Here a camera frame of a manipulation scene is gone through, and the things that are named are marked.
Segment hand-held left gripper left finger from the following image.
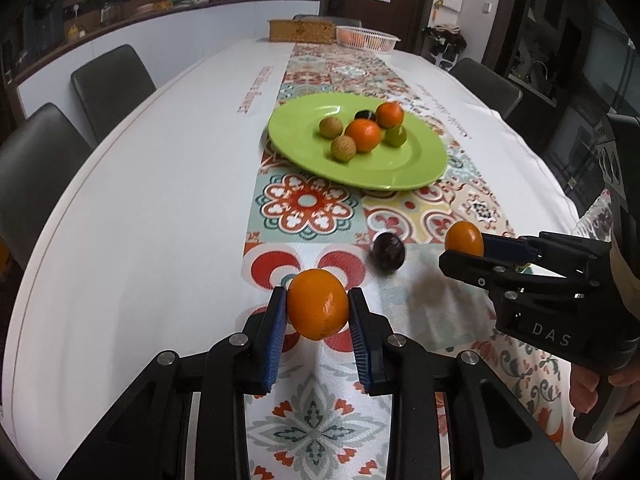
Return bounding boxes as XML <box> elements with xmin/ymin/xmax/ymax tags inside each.
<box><xmin>56</xmin><ymin>286</ymin><xmax>289</xmax><ymax>480</ymax></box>

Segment pile of dark bags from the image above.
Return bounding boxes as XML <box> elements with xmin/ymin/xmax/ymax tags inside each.
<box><xmin>422</xmin><ymin>25</ymin><xmax>468</xmax><ymax>66</ymax></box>

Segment person's right hand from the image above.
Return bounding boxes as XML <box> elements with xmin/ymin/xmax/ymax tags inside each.
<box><xmin>569</xmin><ymin>360</ymin><xmax>640</xmax><ymax>416</ymax></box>

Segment small orange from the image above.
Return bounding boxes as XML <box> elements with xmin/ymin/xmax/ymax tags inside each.
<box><xmin>445</xmin><ymin>221</ymin><xmax>485</xmax><ymax>257</ymax></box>
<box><xmin>375</xmin><ymin>101</ymin><xmax>405</xmax><ymax>129</ymax></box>

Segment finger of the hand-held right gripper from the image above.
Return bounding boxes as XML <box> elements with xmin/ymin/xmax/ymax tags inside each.
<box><xmin>438</xmin><ymin>250</ymin><xmax>589</xmax><ymax>307</ymax></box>
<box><xmin>481</xmin><ymin>231</ymin><xmax>612</xmax><ymax>282</ymax></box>

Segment black coffee machine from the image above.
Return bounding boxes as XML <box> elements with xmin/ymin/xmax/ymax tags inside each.
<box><xmin>22</xmin><ymin>0</ymin><xmax>66</xmax><ymax>56</ymax></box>

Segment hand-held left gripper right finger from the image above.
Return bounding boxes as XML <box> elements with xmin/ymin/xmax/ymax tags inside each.
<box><xmin>347</xmin><ymin>286</ymin><xmax>581</xmax><ymax>480</ymax></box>

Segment green plate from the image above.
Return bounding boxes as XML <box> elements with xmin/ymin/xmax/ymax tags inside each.
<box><xmin>267</xmin><ymin>92</ymin><xmax>448</xmax><ymax>192</ymax></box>

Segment white plastic basket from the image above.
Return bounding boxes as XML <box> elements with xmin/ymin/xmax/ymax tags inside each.
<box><xmin>335</xmin><ymin>25</ymin><xmax>402</xmax><ymax>53</ymax></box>

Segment large orange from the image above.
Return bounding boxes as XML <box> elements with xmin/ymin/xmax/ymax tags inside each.
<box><xmin>286</xmin><ymin>269</ymin><xmax>349</xmax><ymax>339</ymax></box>
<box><xmin>345</xmin><ymin>119</ymin><xmax>382</xmax><ymax>153</ymax></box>

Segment white base cabinets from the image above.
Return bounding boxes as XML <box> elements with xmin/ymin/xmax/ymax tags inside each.
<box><xmin>15</xmin><ymin>0</ymin><xmax>321</xmax><ymax>116</ymax></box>

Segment glass sliding door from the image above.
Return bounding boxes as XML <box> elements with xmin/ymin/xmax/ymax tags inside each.
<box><xmin>505</xmin><ymin>0</ymin><xmax>640</xmax><ymax>196</ymax></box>

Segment grey dining chair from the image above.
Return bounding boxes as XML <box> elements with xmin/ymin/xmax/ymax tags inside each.
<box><xmin>70</xmin><ymin>44</ymin><xmax>157</xmax><ymax>143</ymax></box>
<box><xmin>450</xmin><ymin>57</ymin><xmax>523</xmax><ymax>121</ymax></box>
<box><xmin>0</xmin><ymin>102</ymin><xmax>93</xmax><ymax>271</ymax></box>
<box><xmin>292</xmin><ymin>14</ymin><xmax>362</xmax><ymax>28</ymax></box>

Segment dark wooden door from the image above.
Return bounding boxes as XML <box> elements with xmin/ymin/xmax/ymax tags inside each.
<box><xmin>325</xmin><ymin>0</ymin><xmax>436</xmax><ymax>52</ymax></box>

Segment floral patterned cloth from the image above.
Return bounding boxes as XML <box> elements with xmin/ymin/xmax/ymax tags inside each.
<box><xmin>572</xmin><ymin>191</ymin><xmax>615</xmax><ymax>241</ymax></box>

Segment white floral patterned tablecloth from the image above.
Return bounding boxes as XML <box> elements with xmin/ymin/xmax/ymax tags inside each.
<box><xmin>0</xmin><ymin>35</ymin><xmax>601</xmax><ymax>480</ymax></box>

